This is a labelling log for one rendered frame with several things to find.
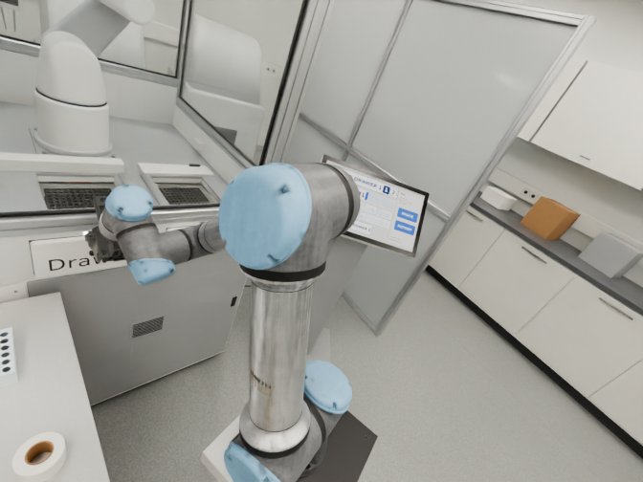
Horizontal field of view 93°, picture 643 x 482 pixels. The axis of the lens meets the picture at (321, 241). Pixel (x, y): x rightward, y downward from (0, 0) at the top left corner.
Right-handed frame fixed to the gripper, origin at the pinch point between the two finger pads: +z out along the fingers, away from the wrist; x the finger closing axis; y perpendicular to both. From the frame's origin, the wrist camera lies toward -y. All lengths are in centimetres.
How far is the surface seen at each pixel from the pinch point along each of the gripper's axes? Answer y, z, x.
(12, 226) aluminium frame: -5.7, -3.7, -16.9
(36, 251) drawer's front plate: -0.6, 0.9, -13.5
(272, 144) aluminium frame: -21, -25, 48
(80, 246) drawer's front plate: -0.6, 1.0, -4.9
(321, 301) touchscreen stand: 37, 27, 94
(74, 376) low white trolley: 31.0, -3.0, -11.4
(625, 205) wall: 44, -90, 357
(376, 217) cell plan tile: 8, -23, 94
